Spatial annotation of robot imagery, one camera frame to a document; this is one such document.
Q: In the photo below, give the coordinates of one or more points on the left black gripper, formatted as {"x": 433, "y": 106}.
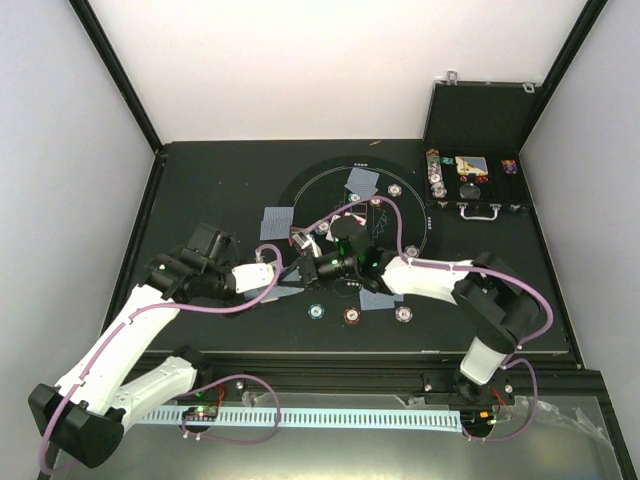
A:
{"x": 235, "y": 301}

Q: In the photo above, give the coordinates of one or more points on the purple chips in case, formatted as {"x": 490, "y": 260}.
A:
{"x": 510, "y": 167}

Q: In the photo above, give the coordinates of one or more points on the red poker chip stack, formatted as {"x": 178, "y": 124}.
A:
{"x": 352, "y": 316}

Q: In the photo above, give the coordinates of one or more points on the face up spade card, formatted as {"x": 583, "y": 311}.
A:
{"x": 361, "y": 220}

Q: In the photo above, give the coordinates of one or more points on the purple poker chip stack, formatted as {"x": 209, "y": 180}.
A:
{"x": 403, "y": 314}

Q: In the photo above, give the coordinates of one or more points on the blue backed card stack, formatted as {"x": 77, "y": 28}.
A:
{"x": 279, "y": 292}

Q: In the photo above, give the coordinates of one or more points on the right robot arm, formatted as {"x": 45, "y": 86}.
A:
{"x": 507, "y": 312}

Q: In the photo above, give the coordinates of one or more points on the white slotted cable duct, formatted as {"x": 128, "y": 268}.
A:
{"x": 318, "y": 418}

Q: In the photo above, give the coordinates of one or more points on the dealt card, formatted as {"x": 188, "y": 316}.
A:
{"x": 370, "y": 301}
{"x": 365, "y": 191}
{"x": 274, "y": 229}
{"x": 363, "y": 177}
{"x": 279, "y": 213}

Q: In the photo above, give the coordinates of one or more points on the black aluminium front rail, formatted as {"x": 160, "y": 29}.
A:
{"x": 347, "y": 373}

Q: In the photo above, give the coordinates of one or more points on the chip row in case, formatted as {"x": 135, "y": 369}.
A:
{"x": 435, "y": 174}

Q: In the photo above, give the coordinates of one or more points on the purple chips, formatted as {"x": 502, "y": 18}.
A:
{"x": 510, "y": 167}
{"x": 411, "y": 251}
{"x": 394, "y": 190}

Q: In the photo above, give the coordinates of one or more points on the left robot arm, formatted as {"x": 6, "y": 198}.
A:
{"x": 87, "y": 412}

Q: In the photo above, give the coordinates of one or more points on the red dice in case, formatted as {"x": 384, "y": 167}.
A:
{"x": 475, "y": 179}

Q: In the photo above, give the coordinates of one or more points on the black poker set case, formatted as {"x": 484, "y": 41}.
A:
{"x": 480, "y": 118}

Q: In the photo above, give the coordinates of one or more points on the black round button in case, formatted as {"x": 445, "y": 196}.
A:
{"x": 470, "y": 191}

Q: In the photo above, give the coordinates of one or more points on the green poker chip stack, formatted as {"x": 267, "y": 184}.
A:
{"x": 316, "y": 311}

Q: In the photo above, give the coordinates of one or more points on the round black poker mat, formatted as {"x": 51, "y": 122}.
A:
{"x": 319, "y": 197}

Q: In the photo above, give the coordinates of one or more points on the card deck in case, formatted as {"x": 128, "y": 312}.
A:
{"x": 471, "y": 165}

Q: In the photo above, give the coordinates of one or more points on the dealt card bottom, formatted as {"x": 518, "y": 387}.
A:
{"x": 370, "y": 301}

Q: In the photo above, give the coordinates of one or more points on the dealt card top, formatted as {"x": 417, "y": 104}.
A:
{"x": 365, "y": 191}
{"x": 363, "y": 177}

